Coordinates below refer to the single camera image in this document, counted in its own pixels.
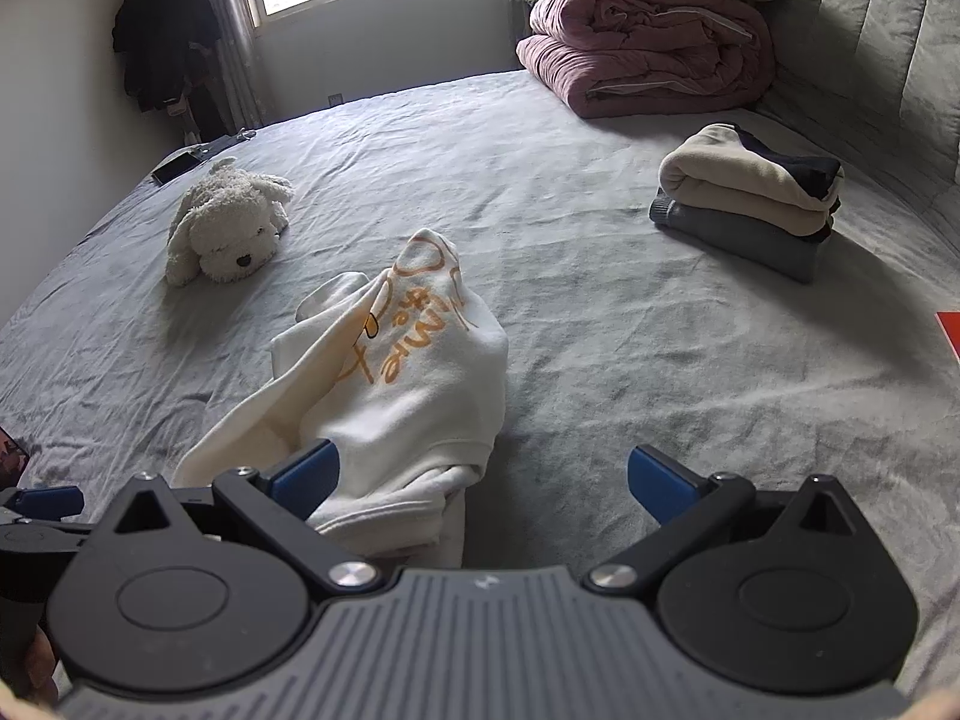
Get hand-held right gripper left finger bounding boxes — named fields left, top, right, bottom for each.
left=90, top=437, right=383, bottom=593

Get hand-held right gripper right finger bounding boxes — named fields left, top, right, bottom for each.
left=591, top=445, right=882, bottom=592

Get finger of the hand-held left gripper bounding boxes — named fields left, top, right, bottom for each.
left=0, top=486, right=85, bottom=522

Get white sweatshirt with orange print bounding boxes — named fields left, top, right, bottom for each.
left=172, top=227, right=509, bottom=569

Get dark hanging clothes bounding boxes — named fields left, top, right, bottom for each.
left=112, top=0, right=226, bottom=140

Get phone with lit screen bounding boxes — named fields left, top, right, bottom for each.
left=0, top=427, right=31, bottom=488

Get grey bed sheet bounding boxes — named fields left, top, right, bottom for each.
left=0, top=69, right=960, bottom=698

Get folded grey sweater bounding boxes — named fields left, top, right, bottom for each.
left=649, top=190, right=833, bottom=284

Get white plush dog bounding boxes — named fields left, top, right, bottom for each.
left=165, top=157, right=295, bottom=287

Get folded cream garment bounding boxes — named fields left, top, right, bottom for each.
left=658, top=122, right=846, bottom=242

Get black phone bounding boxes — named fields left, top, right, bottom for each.
left=152, top=152, right=197, bottom=185

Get folded pink quilt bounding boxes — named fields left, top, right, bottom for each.
left=516, top=0, right=777, bottom=119

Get grey quilted headboard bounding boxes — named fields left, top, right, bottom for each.
left=750, top=0, right=960, bottom=241

